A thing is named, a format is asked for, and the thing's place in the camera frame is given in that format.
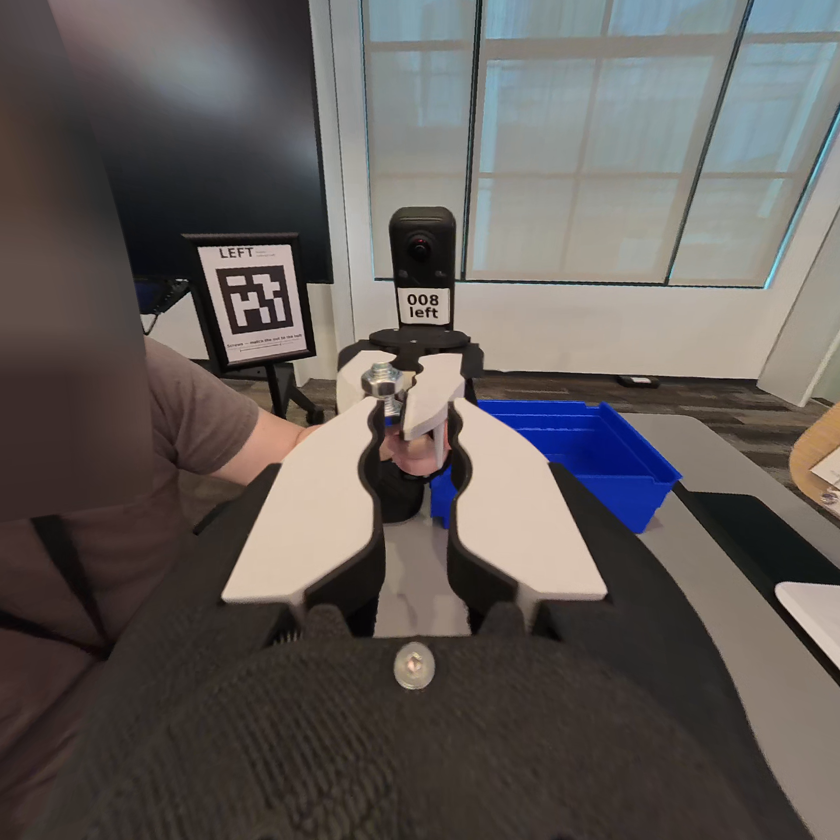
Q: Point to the blue and black chair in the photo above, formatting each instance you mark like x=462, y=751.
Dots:
x=161, y=298

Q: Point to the black chair base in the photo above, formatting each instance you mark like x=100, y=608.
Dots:
x=295, y=394

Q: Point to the framed marker sign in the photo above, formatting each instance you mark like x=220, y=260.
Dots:
x=256, y=302

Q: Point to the large steel nut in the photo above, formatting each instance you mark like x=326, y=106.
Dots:
x=377, y=382

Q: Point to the blue plastic bin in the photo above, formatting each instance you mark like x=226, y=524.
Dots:
x=590, y=453

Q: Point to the large dark wall screen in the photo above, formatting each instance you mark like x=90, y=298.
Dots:
x=229, y=131

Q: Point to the large gridded window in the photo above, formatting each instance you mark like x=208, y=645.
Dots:
x=590, y=131

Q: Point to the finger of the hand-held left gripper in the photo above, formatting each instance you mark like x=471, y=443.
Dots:
x=426, y=400
x=358, y=377

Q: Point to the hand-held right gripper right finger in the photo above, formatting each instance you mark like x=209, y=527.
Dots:
x=518, y=512

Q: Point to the person's left hand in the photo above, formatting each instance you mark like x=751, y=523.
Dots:
x=417, y=456

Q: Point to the black desk mat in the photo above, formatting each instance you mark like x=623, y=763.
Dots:
x=754, y=525

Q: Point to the thick steel bolt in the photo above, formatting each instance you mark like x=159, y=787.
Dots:
x=392, y=407

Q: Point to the small black floor device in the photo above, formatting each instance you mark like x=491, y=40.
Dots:
x=638, y=381

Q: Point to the white flat board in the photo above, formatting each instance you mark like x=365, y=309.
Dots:
x=814, y=617

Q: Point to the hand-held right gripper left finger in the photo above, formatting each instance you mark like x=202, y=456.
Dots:
x=308, y=512

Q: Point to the round wooden table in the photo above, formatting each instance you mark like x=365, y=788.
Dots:
x=810, y=446

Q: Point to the person's left forearm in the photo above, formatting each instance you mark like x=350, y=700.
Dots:
x=262, y=453

